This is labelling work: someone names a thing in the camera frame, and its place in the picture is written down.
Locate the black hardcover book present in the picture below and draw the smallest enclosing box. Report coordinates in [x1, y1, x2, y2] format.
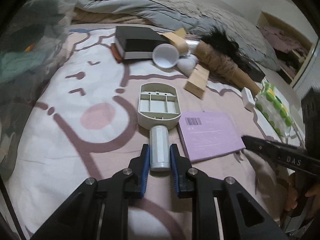
[114, 26, 169, 60]

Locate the wooden block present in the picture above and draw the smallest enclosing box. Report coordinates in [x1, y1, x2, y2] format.
[184, 64, 210, 99]

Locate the green dotted plastic bag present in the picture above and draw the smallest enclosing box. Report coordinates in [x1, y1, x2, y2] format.
[255, 81, 293, 137]

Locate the purple flat box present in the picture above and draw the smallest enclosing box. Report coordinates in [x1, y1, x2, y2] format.
[177, 112, 245, 163]

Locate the person's right hand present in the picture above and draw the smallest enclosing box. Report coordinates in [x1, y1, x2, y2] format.
[285, 172, 319, 219]

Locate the small white box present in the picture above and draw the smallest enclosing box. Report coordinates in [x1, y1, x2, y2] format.
[241, 87, 255, 112]

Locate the grey beige quilted duvet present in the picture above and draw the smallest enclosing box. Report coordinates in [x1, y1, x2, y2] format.
[73, 0, 280, 71]

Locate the white small cup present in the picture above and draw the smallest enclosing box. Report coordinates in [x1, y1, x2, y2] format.
[152, 44, 180, 69]

